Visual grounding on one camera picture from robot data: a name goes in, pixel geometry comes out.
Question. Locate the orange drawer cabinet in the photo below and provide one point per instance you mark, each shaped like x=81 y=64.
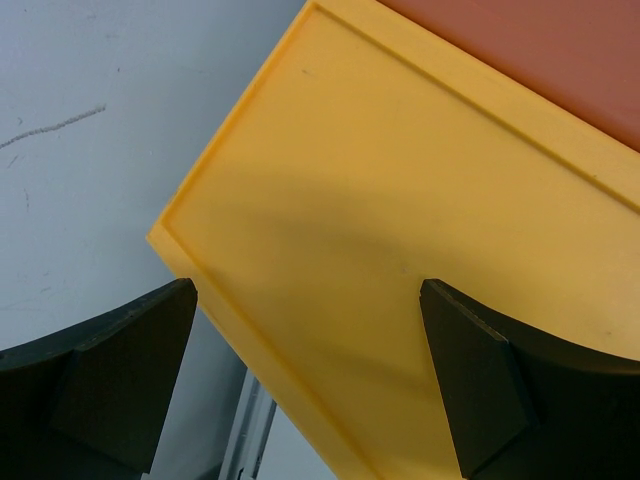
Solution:
x=581 y=55

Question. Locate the yellow drawer cabinet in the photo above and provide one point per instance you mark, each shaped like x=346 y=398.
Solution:
x=366 y=156

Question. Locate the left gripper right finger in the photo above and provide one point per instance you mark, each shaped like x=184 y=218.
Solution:
x=524 y=404

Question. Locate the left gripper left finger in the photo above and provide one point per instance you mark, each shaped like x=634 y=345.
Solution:
x=90 y=401

